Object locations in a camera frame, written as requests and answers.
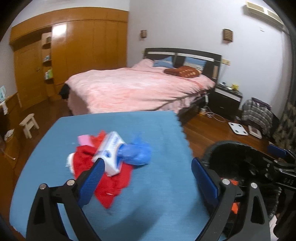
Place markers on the left blue pillow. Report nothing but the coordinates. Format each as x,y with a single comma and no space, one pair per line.
166,62

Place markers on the light blue electric kettle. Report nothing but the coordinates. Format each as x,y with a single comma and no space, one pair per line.
2,93

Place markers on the wooden side cabinet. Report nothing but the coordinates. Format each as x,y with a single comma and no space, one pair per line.
10,121

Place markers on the yellow plush toy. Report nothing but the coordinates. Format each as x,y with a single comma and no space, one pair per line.
235,87

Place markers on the pink paper piece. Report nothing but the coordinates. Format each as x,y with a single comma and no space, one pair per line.
85,140

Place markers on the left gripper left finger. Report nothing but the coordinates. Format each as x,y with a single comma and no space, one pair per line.
45,222

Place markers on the wall lamp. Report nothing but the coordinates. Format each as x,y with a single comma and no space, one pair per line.
227,35
143,34

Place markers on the plaid cloth on chair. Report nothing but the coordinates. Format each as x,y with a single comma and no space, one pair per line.
258,112

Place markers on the left wall lamp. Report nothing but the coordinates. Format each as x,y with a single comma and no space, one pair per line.
143,34

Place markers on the right blue pillow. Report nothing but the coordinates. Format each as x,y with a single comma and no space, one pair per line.
198,64

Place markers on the right wall lamp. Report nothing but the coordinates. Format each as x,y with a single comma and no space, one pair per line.
227,35

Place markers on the black white nightstand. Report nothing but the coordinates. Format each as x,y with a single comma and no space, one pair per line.
225,102

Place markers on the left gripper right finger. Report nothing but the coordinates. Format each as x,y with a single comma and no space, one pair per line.
251,222

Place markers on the white bathroom scale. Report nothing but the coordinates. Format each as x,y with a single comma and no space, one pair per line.
238,129

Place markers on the wall air conditioner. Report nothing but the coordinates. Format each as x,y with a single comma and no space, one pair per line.
264,14

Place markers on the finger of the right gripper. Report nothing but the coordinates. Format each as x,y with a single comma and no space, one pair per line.
276,151

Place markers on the bed with pink duvet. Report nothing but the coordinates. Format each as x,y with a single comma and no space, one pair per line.
142,87

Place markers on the small white wooden stool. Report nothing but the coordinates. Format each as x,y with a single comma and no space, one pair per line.
27,123

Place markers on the blue pillow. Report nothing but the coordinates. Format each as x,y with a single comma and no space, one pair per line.
166,62
198,64

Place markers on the brown dotted pillow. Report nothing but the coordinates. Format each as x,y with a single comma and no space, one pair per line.
183,71

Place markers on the blue table mat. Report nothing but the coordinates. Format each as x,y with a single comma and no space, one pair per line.
156,201

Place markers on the red white book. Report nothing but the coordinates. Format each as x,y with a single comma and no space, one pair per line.
254,132

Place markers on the wooden wardrobe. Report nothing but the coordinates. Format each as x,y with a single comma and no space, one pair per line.
51,47

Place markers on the red cloth garment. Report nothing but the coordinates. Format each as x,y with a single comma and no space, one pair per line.
109,186

